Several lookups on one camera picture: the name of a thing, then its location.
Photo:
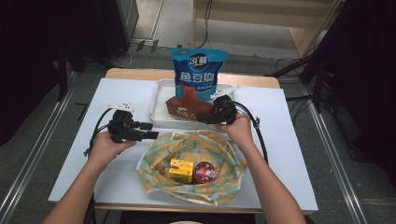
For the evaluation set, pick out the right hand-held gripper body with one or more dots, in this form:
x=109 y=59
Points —
x=224 y=110

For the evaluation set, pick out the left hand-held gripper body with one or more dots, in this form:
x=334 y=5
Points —
x=123 y=127

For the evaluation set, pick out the brown carton box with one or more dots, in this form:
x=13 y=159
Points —
x=186 y=108

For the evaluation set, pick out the white plastic tray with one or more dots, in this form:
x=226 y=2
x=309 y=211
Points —
x=160 y=109

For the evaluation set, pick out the green orange patterned bag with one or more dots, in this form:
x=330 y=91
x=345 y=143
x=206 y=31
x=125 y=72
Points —
x=186 y=146

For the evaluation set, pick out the blue snack pouch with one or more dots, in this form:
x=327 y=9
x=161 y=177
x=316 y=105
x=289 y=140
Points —
x=199 y=74

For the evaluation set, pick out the yellow drink carton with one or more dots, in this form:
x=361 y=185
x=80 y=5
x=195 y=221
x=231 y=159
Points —
x=180 y=171

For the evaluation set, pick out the red round tin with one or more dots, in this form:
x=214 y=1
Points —
x=205 y=173

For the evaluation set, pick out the person's right hand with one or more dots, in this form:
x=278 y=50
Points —
x=239 y=132

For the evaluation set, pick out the person's left hand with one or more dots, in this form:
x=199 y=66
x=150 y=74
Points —
x=104 y=149

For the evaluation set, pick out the white table mat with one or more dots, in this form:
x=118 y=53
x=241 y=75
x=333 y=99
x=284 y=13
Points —
x=124 y=90

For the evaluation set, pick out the black metal stand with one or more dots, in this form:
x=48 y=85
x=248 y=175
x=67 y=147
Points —
x=62 y=74

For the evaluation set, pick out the light wooden furniture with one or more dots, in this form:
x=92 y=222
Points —
x=249 y=15

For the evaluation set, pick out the black cabinet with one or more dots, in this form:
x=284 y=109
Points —
x=116 y=25

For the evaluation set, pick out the black angled bracket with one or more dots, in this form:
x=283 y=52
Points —
x=83 y=109

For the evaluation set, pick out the metal floor rail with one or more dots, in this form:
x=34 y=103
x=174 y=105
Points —
x=34 y=152
x=336 y=155

